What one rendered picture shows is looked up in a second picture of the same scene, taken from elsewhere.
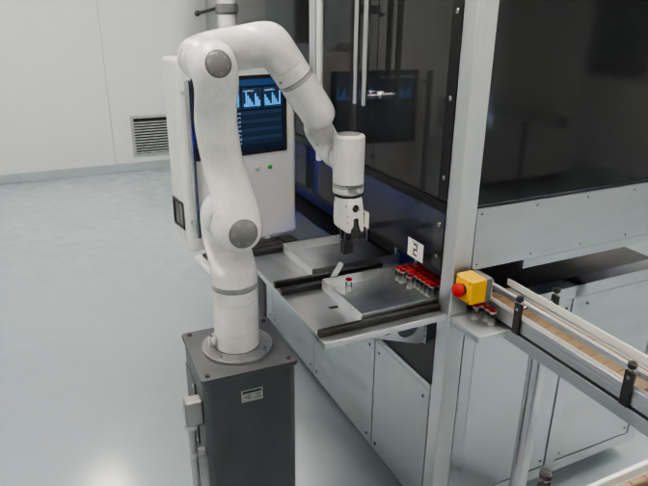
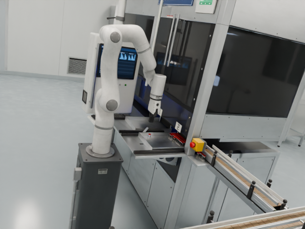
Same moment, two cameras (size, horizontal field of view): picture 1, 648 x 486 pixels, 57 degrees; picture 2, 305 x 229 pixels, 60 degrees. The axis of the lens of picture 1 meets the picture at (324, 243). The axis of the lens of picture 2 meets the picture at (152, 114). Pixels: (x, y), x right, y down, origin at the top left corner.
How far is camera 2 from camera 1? 17 cm
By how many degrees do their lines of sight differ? 4
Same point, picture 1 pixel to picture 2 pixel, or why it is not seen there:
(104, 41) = (63, 23)
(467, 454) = (184, 215)
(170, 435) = (62, 189)
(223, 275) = (100, 120)
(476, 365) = (194, 178)
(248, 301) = (108, 133)
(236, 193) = (112, 88)
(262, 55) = (132, 37)
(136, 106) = (71, 52)
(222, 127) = (111, 62)
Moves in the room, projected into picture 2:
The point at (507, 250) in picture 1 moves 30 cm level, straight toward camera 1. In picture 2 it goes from (214, 133) to (209, 147)
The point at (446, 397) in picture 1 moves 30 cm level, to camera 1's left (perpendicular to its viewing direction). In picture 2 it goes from (180, 189) to (142, 182)
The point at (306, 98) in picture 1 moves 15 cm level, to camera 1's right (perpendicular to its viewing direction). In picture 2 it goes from (146, 57) to (170, 62)
